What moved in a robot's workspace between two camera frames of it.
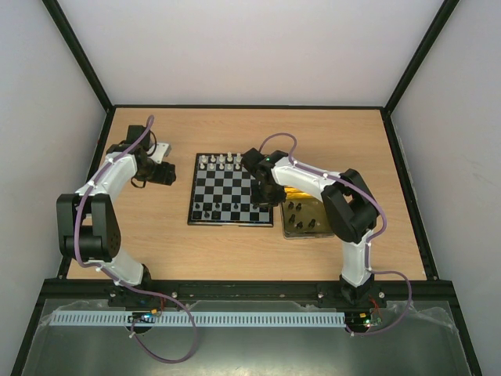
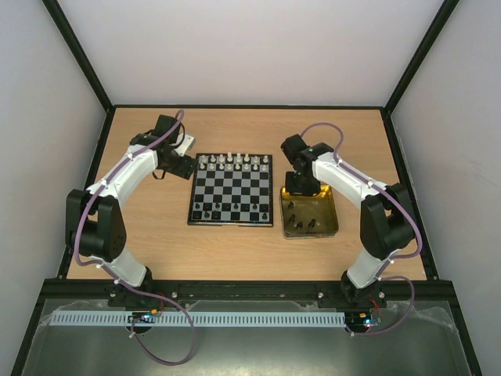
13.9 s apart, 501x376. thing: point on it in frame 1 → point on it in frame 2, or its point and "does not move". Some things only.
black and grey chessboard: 221,193 does not move
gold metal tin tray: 304,215 does not move
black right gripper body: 270,194 → 301,186
